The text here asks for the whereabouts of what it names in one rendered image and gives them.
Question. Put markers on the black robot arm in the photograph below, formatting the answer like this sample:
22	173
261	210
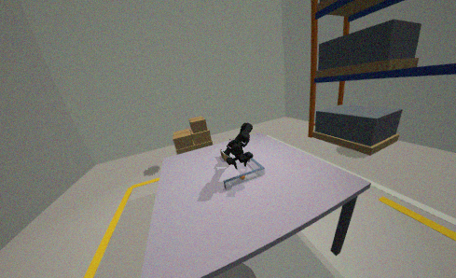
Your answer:
236	145

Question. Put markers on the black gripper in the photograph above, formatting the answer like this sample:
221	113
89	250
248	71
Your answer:
232	161

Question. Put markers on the low clear walls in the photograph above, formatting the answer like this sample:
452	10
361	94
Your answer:
246	178

